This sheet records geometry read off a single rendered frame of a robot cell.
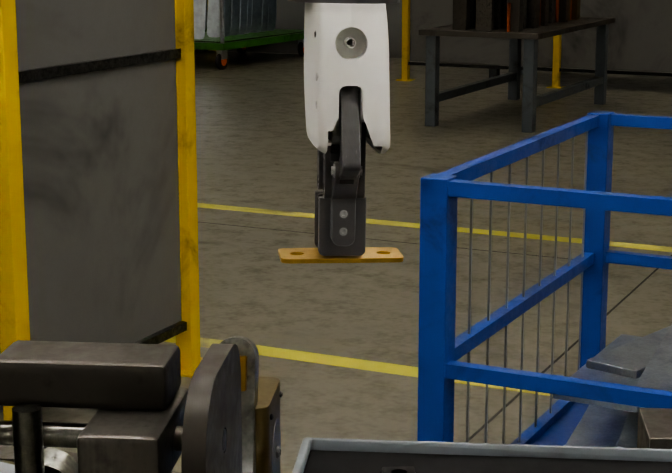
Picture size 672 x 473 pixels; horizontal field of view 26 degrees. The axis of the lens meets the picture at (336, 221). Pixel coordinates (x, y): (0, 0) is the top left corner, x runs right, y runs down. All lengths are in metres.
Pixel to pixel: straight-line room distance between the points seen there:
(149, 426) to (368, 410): 3.59
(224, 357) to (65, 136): 3.28
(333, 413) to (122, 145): 1.03
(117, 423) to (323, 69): 0.26
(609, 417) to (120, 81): 1.78
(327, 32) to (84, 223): 3.36
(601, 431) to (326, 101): 2.55
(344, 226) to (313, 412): 3.48
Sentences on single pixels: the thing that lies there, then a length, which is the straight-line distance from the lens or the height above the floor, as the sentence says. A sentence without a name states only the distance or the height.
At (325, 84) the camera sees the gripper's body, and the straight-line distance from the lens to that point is 0.94.
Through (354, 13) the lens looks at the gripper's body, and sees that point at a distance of 0.94.
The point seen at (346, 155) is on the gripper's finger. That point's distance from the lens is 0.93.
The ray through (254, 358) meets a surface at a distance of 1.25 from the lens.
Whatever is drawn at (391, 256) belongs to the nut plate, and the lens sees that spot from 1.00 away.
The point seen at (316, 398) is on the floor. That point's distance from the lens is 4.57.
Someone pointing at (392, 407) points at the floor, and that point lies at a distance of 4.49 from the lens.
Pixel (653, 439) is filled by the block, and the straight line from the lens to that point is 1.26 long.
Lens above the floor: 1.45
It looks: 12 degrees down
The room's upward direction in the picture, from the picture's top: straight up
